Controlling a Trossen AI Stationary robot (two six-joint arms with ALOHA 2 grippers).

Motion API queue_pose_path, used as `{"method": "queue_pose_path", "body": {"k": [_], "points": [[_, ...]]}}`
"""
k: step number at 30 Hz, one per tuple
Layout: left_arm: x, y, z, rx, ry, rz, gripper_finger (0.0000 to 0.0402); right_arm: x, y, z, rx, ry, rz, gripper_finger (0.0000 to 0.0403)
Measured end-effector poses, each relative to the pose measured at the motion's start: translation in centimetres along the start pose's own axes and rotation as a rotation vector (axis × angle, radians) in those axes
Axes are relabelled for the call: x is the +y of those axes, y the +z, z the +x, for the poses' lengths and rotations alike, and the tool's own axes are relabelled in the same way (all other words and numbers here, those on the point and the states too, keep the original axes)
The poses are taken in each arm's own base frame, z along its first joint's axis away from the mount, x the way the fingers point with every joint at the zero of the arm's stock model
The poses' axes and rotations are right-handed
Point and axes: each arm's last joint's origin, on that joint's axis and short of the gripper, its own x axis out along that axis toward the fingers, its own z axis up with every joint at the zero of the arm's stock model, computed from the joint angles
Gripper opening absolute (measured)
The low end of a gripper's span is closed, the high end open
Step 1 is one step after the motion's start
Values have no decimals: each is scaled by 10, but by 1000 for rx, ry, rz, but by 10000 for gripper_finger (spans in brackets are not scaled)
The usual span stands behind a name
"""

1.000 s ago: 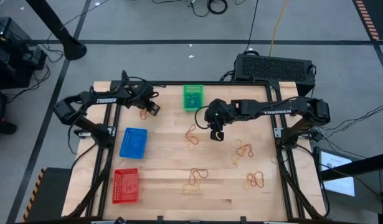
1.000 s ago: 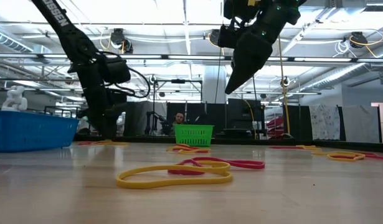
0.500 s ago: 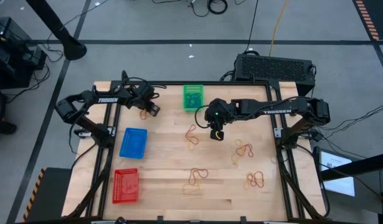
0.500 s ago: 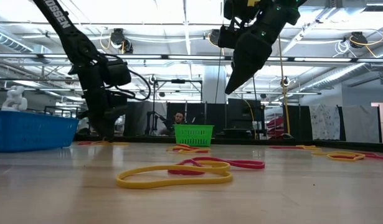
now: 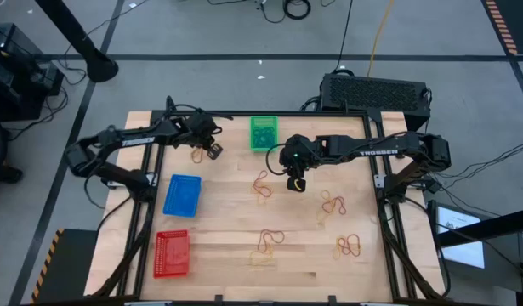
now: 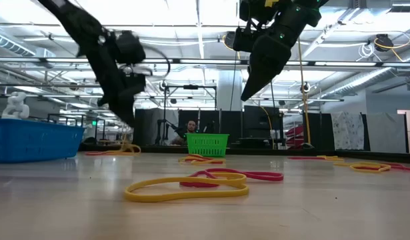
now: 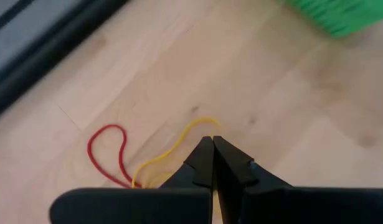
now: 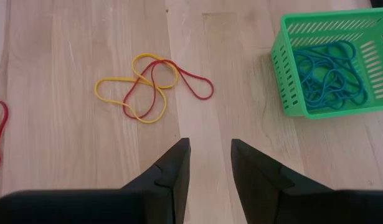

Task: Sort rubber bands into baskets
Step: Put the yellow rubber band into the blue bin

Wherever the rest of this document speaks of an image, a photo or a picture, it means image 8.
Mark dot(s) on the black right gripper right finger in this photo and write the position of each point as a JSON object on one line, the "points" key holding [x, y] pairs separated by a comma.
{"points": [[272, 196]]}

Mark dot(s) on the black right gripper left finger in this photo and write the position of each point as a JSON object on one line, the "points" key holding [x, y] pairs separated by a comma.
{"points": [[141, 205]]}

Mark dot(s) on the yellow rubber band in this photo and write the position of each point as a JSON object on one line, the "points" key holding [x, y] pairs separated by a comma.
{"points": [[144, 55]]}

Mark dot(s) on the red rubber band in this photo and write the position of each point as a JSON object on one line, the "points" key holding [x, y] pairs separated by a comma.
{"points": [[6, 115], [212, 89]]}

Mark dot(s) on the green plastic basket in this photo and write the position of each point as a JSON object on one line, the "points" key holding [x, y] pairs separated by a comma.
{"points": [[350, 112]]}

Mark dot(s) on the black aluminium table frame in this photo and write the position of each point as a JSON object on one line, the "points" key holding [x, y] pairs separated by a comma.
{"points": [[381, 2]]}

